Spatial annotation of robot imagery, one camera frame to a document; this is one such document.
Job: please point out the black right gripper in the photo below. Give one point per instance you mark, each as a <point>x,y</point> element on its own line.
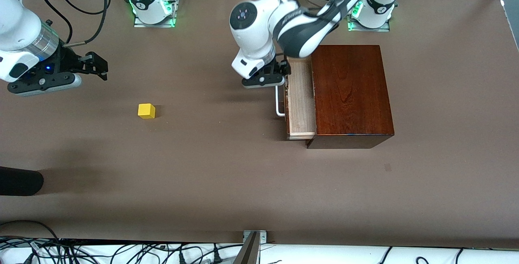
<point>70,61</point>

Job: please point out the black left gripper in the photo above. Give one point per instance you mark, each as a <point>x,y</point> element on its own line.
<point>277,69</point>

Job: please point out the yellow cube block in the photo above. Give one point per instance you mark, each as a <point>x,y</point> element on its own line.
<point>146,110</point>

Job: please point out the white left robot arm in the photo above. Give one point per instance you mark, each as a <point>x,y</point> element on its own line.
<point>259,33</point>

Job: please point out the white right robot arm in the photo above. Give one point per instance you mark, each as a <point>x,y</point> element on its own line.
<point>16,24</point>

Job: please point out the dark wooden drawer cabinet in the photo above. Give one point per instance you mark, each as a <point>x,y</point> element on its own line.
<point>350,93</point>

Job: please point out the black foam cylinder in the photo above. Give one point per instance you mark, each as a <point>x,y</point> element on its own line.
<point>20,181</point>

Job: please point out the black power plug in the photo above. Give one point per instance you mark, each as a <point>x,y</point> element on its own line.
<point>217,256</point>
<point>182,258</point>

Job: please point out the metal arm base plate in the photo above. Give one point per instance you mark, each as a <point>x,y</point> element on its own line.
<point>162,22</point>
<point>367,29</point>

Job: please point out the aluminium profile beam with bracket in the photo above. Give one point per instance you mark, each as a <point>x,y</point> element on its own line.
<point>251,247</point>

